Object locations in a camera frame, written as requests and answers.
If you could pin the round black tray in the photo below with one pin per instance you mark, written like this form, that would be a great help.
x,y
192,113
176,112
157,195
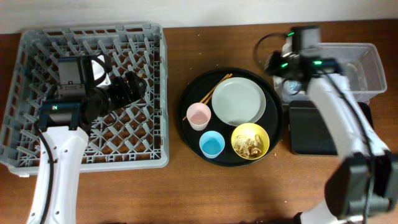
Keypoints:
x,y
272,120

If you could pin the black rectangular bin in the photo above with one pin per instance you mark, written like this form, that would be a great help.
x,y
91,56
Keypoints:
x,y
309,134

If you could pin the clear plastic waste bin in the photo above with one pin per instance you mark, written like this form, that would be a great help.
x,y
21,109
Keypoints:
x,y
360,62

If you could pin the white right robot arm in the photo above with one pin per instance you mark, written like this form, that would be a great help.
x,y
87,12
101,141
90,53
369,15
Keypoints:
x,y
365,183

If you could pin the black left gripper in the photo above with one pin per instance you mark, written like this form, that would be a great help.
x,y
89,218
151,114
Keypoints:
x,y
126,97

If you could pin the wooden chopstick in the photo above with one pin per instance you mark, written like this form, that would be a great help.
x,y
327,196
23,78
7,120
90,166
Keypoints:
x,y
207,97
200,91

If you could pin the grey plastic dishwasher rack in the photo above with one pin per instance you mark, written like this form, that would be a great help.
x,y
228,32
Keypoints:
x,y
132,137

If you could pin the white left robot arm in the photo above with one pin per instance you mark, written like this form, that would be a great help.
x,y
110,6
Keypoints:
x,y
64,124

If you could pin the grey round plate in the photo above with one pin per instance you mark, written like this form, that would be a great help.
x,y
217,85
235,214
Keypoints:
x,y
238,100

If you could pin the pink plastic cup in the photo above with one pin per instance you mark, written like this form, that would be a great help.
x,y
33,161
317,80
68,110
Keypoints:
x,y
198,115

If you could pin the upper wooden chopstick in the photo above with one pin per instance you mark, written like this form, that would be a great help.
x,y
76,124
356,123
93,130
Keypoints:
x,y
207,97

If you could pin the yellow bowl with food scraps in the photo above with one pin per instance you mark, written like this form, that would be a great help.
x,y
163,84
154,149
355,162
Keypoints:
x,y
250,141

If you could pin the lower wooden chopstick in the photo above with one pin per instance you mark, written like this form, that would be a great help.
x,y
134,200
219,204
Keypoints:
x,y
200,91

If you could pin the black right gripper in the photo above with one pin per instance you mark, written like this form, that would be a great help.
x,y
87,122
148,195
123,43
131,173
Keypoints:
x,y
277,56

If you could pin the blue plastic cup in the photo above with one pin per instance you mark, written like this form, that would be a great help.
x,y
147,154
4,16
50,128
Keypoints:
x,y
211,144

